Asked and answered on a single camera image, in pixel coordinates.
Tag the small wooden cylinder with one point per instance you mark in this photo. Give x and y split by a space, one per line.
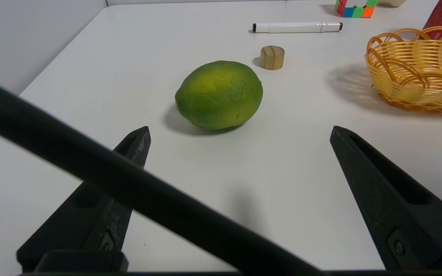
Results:
272 58

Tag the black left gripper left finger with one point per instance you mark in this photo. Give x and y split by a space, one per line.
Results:
90 218

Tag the multicoloured puzzle cube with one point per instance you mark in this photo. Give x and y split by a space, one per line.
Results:
355 9

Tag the yellow woven basket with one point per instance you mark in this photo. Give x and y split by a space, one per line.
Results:
416 76

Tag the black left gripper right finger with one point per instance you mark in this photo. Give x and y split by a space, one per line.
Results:
390 207

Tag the green mango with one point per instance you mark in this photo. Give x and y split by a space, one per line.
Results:
219 96

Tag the cream orange toy bun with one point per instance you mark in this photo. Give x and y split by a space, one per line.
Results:
391 2

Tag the white marker pen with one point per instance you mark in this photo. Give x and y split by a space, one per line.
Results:
294 27

